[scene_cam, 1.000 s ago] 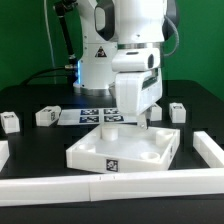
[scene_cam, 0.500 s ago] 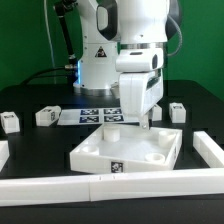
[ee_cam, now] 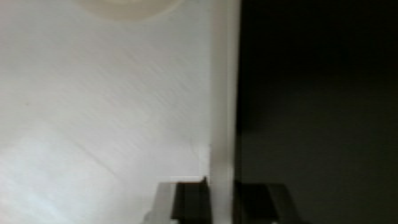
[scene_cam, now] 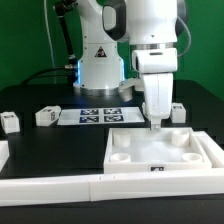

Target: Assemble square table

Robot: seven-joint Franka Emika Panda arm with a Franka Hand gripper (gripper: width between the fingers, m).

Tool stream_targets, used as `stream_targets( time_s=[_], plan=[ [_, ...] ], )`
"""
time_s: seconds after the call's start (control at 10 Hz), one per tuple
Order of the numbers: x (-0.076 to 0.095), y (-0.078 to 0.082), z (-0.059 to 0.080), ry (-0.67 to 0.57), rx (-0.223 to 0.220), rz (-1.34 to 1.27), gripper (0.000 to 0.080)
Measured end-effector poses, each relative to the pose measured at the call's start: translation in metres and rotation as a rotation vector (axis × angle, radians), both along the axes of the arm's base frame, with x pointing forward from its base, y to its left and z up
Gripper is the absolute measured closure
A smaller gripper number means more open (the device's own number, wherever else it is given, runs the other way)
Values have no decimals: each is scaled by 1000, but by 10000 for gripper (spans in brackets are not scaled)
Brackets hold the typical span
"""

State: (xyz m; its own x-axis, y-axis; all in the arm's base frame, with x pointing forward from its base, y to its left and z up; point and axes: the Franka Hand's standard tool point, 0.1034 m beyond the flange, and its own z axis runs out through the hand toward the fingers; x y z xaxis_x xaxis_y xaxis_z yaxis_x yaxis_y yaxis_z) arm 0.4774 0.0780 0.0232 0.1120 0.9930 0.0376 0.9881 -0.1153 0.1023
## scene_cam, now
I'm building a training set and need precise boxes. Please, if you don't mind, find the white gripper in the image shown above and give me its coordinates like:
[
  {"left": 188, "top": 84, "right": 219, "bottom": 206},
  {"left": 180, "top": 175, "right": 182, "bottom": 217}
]
[{"left": 132, "top": 48, "right": 177, "bottom": 131}]

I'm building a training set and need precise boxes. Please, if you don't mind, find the white square tabletop tray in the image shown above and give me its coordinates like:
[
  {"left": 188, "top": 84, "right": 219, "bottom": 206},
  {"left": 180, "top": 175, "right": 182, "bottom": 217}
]
[{"left": 103, "top": 128, "right": 212, "bottom": 174}]

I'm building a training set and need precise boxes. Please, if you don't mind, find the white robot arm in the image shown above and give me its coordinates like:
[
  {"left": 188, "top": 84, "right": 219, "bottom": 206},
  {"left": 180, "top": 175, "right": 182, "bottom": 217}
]
[{"left": 54, "top": 0, "right": 188, "bottom": 130}]

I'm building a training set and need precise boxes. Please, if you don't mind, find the white sheet with AprilTags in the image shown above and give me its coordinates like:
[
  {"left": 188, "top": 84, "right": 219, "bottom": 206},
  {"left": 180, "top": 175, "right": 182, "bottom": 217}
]
[{"left": 58, "top": 107, "right": 144, "bottom": 126}]

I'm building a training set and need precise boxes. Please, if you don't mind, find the white U-shaped obstacle fence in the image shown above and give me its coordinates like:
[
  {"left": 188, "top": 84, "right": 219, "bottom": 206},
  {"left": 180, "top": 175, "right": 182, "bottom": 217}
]
[{"left": 0, "top": 131, "right": 224, "bottom": 207}]

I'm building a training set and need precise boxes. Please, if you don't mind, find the white block at left edge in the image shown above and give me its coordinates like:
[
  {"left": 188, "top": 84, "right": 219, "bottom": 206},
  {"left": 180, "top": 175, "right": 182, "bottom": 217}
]
[{"left": 0, "top": 141, "right": 9, "bottom": 171}]

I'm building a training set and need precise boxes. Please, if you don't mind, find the black cable bundle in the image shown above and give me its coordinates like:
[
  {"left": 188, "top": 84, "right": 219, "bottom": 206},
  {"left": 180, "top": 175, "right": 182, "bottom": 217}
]
[{"left": 19, "top": 0, "right": 80, "bottom": 86}]

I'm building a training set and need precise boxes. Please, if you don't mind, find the white thin hanging cable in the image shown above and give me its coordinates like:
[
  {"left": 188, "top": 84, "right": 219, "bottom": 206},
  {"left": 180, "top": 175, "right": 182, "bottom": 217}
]
[{"left": 43, "top": 0, "right": 58, "bottom": 85}]

